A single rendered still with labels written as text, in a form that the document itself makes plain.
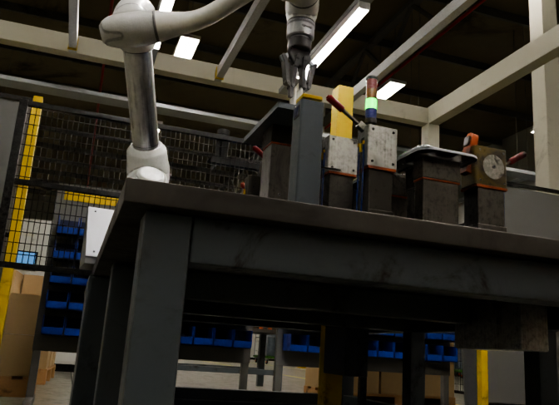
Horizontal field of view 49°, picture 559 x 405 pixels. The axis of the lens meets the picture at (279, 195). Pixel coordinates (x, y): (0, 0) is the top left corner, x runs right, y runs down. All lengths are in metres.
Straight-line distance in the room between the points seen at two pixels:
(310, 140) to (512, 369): 3.93
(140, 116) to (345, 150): 0.80
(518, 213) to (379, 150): 3.98
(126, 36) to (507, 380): 4.18
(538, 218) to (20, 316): 4.28
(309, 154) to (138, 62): 0.80
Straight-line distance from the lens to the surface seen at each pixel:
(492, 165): 1.87
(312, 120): 1.73
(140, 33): 2.03
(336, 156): 1.91
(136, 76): 2.26
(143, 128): 2.33
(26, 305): 5.09
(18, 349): 5.09
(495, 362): 5.28
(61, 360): 8.99
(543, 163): 10.27
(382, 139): 1.70
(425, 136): 7.78
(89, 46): 6.85
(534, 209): 5.71
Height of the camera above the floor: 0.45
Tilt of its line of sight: 14 degrees up
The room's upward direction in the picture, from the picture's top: 4 degrees clockwise
